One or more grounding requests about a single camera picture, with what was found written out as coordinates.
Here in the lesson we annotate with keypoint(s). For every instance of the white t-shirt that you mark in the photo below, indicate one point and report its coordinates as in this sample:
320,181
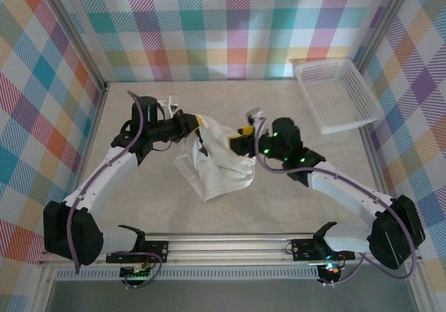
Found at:
216,172

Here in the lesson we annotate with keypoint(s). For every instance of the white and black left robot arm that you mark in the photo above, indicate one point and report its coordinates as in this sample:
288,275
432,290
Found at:
104,176

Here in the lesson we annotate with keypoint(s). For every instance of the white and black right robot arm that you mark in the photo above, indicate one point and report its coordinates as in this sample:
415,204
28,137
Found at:
348,193

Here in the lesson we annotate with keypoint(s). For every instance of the white plastic mesh basket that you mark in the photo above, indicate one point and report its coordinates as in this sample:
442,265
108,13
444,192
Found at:
348,92

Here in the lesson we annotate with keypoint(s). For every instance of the right controller board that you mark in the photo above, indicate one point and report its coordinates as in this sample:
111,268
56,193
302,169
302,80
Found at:
331,270

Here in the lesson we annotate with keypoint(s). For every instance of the controller board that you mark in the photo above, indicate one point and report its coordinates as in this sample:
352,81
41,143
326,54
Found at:
136,273
331,270

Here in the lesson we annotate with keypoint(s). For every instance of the left controller board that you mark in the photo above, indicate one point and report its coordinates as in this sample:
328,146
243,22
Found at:
136,273

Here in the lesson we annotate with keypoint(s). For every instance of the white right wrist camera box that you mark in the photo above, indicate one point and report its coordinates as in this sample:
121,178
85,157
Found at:
254,113

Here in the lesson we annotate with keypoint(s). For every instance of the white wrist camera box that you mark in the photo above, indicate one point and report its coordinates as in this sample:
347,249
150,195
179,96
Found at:
254,113
170,103

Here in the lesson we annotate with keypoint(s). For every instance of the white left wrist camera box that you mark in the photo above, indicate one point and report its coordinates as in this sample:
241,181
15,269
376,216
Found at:
170,103

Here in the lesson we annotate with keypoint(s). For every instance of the aluminium mounting rail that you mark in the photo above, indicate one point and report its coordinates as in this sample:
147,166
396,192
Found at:
226,249

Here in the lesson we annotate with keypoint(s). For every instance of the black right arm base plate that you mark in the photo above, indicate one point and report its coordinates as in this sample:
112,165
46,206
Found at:
303,249

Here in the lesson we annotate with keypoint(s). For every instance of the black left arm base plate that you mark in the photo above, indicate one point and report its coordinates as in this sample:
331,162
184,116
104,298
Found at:
157,251

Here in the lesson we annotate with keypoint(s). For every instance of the aluminium frame post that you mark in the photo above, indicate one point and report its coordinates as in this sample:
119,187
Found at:
73,33
383,23

